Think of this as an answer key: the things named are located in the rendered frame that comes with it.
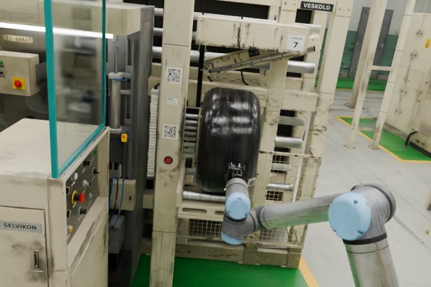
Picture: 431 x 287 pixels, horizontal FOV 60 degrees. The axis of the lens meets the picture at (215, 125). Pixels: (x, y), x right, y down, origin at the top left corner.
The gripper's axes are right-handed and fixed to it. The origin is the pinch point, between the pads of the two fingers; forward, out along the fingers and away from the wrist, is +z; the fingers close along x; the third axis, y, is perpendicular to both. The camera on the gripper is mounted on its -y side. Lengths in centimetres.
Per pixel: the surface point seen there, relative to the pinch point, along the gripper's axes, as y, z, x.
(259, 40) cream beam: 56, 47, -9
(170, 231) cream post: -51, 21, 29
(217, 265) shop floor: -114, 73, -4
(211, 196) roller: -22.3, 13.5, 8.3
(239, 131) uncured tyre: 17.6, 5.5, -0.7
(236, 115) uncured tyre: 23.5, 10.3, 1.3
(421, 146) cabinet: -105, 368, -310
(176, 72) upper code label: 39, 21, 32
